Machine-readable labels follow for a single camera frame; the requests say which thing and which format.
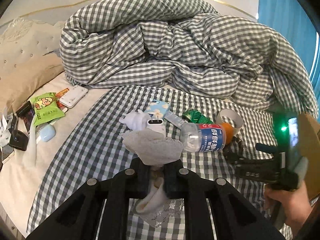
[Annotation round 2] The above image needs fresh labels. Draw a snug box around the right hand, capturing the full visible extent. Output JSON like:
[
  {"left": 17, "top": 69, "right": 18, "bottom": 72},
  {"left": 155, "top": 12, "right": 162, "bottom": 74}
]
[{"left": 264, "top": 180, "right": 313, "bottom": 237}]

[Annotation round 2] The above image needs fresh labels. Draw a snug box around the light blue earbud case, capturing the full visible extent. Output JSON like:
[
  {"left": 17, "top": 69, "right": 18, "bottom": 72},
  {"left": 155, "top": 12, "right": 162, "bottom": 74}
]
[{"left": 40, "top": 124, "right": 56, "bottom": 142}]

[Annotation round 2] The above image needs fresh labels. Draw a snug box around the brown cardboard box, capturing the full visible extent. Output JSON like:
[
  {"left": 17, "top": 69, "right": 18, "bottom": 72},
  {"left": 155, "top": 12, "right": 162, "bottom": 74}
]
[{"left": 298, "top": 113, "right": 320, "bottom": 200}]

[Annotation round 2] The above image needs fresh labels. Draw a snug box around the white rectangular case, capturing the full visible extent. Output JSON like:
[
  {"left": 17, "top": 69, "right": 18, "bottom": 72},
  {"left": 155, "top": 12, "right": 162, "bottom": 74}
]
[{"left": 59, "top": 85, "right": 88, "bottom": 108}]

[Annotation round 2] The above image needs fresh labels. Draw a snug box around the green snack wrapper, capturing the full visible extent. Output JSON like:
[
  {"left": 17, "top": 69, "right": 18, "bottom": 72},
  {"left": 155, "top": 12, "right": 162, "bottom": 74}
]
[{"left": 182, "top": 108, "right": 213, "bottom": 124}]

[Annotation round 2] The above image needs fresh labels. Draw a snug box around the green tissue packet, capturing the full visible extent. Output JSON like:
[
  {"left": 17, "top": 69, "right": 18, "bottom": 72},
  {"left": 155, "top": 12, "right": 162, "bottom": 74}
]
[{"left": 30, "top": 92, "right": 65, "bottom": 127}]

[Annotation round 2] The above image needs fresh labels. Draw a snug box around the white grey sock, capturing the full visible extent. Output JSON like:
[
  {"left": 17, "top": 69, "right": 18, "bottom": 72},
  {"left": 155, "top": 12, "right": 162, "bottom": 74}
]
[{"left": 123, "top": 128, "right": 183, "bottom": 228}]

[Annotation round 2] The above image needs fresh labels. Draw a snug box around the orange fruit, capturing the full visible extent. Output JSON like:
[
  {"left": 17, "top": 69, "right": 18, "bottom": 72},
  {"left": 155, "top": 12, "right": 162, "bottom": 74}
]
[{"left": 221, "top": 122, "right": 233, "bottom": 145}]

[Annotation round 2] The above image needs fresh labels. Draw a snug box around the small black camera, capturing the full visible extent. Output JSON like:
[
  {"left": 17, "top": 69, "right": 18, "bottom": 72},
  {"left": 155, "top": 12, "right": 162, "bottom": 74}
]
[{"left": 9, "top": 129, "right": 29, "bottom": 151}]

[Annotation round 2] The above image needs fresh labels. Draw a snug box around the blue floral tissue pack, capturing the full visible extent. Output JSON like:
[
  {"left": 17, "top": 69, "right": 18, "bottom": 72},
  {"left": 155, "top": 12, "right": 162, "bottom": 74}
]
[{"left": 145, "top": 99, "right": 170, "bottom": 120}]

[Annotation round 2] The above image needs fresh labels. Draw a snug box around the clear plastic water bottle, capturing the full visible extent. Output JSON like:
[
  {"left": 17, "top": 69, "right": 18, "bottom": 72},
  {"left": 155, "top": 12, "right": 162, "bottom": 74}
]
[{"left": 180, "top": 123, "right": 226, "bottom": 153}]

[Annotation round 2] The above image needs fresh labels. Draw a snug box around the white phone charger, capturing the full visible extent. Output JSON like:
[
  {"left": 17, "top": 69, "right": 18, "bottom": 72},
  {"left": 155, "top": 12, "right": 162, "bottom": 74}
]
[{"left": 147, "top": 114, "right": 167, "bottom": 137}]

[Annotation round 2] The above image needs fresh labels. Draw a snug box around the white tape roll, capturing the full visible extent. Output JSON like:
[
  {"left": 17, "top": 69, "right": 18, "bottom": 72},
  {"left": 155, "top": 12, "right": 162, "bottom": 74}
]
[{"left": 215, "top": 108, "right": 244, "bottom": 135}]

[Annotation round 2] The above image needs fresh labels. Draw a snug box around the white crumpled sock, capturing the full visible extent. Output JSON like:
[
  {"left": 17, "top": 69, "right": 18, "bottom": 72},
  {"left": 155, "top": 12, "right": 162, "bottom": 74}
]
[{"left": 119, "top": 109, "right": 151, "bottom": 131}]

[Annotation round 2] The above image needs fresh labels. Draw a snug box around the beige pillow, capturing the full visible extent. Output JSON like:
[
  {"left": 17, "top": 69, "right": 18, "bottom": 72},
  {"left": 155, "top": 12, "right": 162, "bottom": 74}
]
[{"left": 1, "top": 54, "right": 64, "bottom": 113}]

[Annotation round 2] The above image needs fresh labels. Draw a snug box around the grey checked bed sheet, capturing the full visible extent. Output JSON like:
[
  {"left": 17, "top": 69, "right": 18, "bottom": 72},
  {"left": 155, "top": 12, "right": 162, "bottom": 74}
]
[{"left": 26, "top": 86, "right": 277, "bottom": 239}]

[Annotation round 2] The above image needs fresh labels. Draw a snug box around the grey checked duvet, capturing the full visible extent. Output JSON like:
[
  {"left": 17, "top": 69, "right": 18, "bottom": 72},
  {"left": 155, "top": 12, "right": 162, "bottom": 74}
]
[{"left": 60, "top": 0, "right": 319, "bottom": 118}]

